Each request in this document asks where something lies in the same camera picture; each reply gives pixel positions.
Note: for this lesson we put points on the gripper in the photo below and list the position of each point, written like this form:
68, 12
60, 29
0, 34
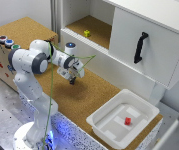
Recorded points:
72, 69

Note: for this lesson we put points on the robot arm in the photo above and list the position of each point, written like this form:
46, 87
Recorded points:
29, 63

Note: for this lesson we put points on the yellow block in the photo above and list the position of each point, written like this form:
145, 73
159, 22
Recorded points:
87, 33

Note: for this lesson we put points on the pink block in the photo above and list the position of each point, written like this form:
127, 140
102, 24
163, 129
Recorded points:
127, 120

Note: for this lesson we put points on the white cabinet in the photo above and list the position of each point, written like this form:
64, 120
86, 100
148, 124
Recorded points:
99, 50

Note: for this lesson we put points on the green button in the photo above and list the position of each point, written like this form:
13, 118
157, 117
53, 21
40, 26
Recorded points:
15, 47

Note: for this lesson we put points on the wooden drawer box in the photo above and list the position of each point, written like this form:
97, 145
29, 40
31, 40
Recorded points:
19, 31

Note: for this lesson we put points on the blue button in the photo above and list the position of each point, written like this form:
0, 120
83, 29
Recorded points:
9, 42

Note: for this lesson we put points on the white plastic box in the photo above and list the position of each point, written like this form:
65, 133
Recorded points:
122, 116

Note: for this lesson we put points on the red button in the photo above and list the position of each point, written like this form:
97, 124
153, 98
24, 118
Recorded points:
2, 39

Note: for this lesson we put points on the white sliding door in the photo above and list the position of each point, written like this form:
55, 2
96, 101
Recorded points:
155, 46

